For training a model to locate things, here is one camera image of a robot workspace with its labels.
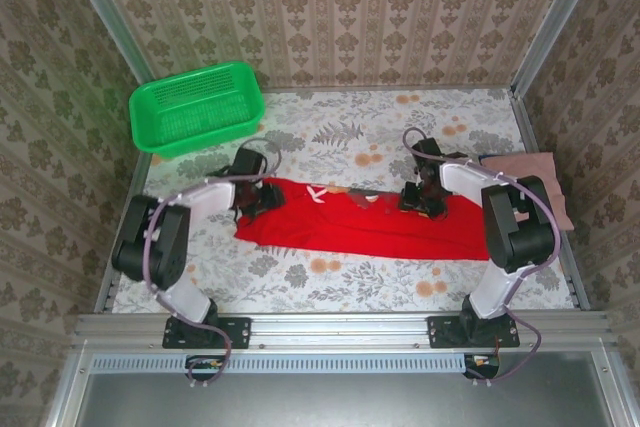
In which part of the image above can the red t-shirt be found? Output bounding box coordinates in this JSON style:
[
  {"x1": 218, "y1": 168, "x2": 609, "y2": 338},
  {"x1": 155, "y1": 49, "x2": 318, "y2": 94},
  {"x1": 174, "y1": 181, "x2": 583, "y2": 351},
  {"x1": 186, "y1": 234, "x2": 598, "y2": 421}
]
[{"x1": 233, "y1": 177, "x2": 491, "y2": 262}]

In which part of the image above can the green plastic basket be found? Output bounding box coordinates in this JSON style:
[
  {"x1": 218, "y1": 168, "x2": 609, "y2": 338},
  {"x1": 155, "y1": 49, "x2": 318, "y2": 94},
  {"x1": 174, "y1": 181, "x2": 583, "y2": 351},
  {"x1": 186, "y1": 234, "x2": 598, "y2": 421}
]
[{"x1": 128, "y1": 61, "x2": 266, "y2": 158}]

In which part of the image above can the pink folded t-shirt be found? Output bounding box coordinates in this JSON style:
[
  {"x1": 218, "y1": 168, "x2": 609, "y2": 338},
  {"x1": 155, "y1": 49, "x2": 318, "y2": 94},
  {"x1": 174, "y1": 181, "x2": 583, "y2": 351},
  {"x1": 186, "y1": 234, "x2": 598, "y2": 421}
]
[{"x1": 483, "y1": 151, "x2": 575, "y2": 232}]

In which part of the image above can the grey metal sheet panel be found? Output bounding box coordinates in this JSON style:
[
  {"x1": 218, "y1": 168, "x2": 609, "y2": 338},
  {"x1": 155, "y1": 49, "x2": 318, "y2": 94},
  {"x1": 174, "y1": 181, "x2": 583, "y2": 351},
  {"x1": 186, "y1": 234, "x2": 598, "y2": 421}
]
[{"x1": 74, "y1": 352, "x2": 617, "y2": 427}]

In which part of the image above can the aluminium table side rail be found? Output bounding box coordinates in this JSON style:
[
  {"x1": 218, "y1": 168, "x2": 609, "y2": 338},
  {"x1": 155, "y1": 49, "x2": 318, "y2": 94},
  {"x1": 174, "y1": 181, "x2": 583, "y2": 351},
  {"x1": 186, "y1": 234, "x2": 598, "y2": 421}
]
[
  {"x1": 509, "y1": 89, "x2": 592, "y2": 309},
  {"x1": 93, "y1": 149, "x2": 152, "y2": 314}
]

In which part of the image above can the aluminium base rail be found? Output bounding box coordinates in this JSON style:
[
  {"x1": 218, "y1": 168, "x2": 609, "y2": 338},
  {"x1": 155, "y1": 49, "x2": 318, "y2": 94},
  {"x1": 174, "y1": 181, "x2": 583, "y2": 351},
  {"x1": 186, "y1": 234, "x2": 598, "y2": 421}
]
[{"x1": 74, "y1": 311, "x2": 616, "y2": 348}]

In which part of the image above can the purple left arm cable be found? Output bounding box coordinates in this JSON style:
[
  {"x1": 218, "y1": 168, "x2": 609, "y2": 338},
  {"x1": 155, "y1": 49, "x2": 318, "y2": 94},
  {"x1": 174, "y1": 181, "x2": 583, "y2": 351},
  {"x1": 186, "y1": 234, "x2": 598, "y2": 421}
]
[{"x1": 142, "y1": 137, "x2": 282, "y2": 391}]

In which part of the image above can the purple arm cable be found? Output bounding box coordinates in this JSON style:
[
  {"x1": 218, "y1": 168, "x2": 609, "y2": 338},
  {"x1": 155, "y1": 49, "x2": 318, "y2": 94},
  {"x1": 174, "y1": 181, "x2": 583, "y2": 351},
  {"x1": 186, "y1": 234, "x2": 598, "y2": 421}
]
[
  {"x1": 403, "y1": 127, "x2": 562, "y2": 387},
  {"x1": 142, "y1": 137, "x2": 282, "y2": 391}
]

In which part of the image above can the light blue slotted cable duct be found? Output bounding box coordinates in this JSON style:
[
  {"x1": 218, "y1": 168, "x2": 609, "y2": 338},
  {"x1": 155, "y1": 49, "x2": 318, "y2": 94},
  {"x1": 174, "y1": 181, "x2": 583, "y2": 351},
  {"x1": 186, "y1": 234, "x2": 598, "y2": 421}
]
[{"x1": 92, "y1": 352, "x2": 469, "y2": 374}]

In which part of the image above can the small wired connector board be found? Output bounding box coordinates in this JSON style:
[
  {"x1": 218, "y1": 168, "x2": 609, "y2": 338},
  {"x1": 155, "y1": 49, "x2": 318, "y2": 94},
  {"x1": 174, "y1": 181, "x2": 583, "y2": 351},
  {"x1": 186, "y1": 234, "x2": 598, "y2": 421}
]
[
  {"x1": 185, "y1": 354, "x2": 225, "y2": 381},
  {"x1": 463, "y1": 352, "x2": 501, "y2": 379}
]

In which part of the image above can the aluminium frame post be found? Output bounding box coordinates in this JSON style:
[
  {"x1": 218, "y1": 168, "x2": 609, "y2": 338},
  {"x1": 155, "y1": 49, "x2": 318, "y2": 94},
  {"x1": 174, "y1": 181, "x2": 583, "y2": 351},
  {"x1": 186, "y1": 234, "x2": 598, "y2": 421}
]
[
  {"x1": 58, "y1": 0, "x2": 152, "y2": 84},
  {"x1": 512, "y1": 0, "x2": 610, "y2": 94}
]

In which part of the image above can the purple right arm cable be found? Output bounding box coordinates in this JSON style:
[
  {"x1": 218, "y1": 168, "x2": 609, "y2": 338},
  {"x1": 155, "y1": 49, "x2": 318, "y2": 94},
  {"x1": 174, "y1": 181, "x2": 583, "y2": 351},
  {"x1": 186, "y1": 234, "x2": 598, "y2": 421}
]
[{"x1": 403, "y1": 127, "x2": 562, "y2": 387}]

